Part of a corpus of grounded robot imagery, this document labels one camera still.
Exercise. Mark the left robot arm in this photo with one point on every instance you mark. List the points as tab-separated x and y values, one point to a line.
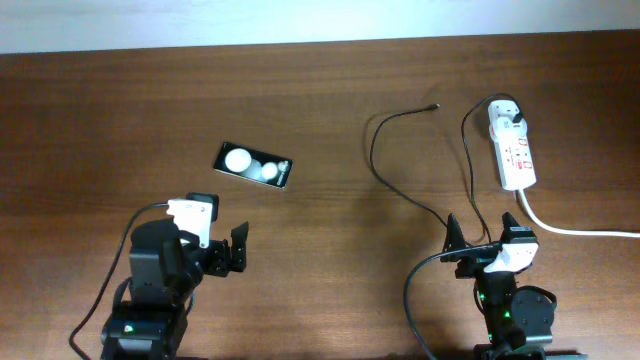
168	258

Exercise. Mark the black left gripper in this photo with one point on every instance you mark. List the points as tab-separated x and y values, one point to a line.
221	259

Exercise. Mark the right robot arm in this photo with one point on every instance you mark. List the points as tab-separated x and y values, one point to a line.
518	318

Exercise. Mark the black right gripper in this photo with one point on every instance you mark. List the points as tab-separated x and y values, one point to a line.
473	259

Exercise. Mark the black smartphone with lit screen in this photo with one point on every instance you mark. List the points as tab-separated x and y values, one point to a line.
253	165

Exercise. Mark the white power strip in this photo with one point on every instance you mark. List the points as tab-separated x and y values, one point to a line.
515	164

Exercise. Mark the white USB charger plug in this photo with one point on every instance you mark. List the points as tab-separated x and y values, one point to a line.
506	121

